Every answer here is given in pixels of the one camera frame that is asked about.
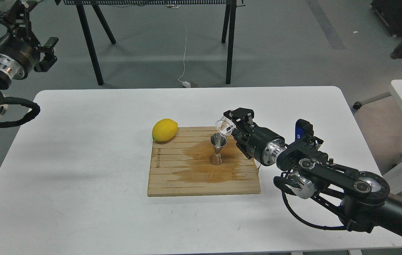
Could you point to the steel double jigger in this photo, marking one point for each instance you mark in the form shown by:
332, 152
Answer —
218, 142

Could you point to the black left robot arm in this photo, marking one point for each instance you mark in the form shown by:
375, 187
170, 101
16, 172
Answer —
15, 111

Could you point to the black equipment cart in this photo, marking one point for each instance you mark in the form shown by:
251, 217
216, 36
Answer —
390, 13

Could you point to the yellow lemon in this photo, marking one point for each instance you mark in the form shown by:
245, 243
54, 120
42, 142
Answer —
164, 130

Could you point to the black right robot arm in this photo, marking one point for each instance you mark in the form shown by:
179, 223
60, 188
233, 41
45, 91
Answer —
360, 199

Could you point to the clear glass cup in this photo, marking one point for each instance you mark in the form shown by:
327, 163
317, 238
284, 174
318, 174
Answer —
225, 126

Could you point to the black metal trestle table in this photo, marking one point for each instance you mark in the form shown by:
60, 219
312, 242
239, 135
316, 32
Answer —
133, 46

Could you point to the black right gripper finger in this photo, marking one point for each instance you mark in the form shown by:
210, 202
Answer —
246, 146
240, 120

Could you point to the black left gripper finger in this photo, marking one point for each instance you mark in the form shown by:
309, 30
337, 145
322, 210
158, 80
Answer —
15, 16
49, 58

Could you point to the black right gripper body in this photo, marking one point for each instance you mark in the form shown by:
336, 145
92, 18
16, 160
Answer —
267, 145

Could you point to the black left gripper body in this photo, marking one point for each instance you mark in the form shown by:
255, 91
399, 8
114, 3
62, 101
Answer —
18, 55

